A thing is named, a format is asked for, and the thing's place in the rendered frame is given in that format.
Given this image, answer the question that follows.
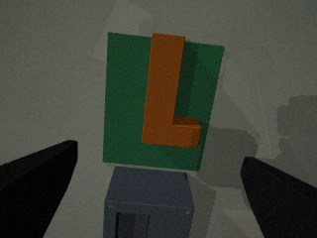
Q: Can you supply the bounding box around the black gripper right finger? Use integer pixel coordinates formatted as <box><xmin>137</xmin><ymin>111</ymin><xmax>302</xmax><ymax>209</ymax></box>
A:
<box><xmin>241</xmin><ymin>157</ymin><xmax>317</xmax><ymax>238</ymax></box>

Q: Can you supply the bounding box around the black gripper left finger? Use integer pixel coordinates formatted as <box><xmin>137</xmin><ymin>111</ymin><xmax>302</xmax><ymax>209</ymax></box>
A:
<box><xmin>0</xmin><ymin>140</ymin><xmax>78</xmax><ymax>238</ymax></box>

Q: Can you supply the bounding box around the orange l-shaped block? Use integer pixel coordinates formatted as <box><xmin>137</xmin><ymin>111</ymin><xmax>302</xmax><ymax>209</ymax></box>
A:
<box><xmin>142</xmin><ymin>33</ymin><xmax>201</xmax><ymax>149</ymax></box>

